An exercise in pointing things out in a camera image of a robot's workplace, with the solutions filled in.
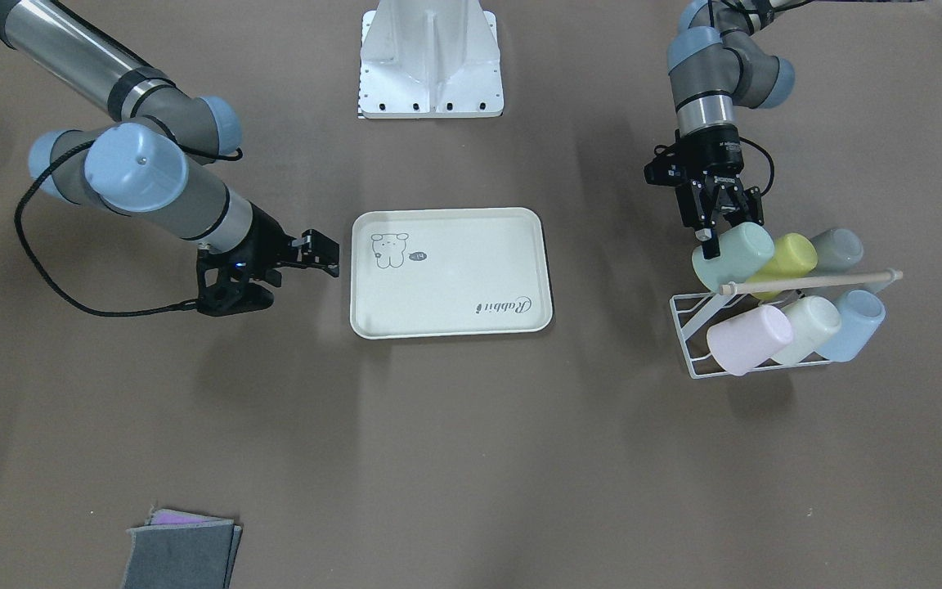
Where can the yellow cup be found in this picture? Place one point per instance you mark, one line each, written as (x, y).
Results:
(794, 257)

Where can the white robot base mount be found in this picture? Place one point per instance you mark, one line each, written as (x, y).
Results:
(429, 59)

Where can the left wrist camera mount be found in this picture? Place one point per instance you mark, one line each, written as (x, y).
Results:
(666, 169)

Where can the wooden rack handle rod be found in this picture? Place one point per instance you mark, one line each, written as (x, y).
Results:
(888, 276)

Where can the white rabbit tray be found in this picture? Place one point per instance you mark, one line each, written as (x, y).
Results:
(447, 272)

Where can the cream white cup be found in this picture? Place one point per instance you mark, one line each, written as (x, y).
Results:
(815, 320)

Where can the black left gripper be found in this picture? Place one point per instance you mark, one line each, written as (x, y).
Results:
(717, 155)

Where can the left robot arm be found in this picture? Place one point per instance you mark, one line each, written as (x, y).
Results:
(715, 66)

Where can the pink cup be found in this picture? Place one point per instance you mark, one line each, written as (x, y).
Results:
(741, 343)

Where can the folded grey cloth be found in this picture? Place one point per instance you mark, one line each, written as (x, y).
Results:
(179, 549)

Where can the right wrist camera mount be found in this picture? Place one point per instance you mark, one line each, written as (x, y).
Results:
(225, 285)

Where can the grey cup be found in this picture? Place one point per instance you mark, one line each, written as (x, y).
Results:
(838, 250)

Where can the white wire cup rack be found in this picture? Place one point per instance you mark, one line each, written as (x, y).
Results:
(693, 315)

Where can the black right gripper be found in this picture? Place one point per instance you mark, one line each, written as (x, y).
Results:
(265, 239)

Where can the light blue cup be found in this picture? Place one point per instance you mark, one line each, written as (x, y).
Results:
(861, 314)

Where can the green cup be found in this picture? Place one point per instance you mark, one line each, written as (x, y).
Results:
(743, 251)

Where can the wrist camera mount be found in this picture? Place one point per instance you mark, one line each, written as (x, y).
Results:
(225, 285)
(666, 169)

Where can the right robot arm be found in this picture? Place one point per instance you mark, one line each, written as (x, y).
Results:
(151, 163)

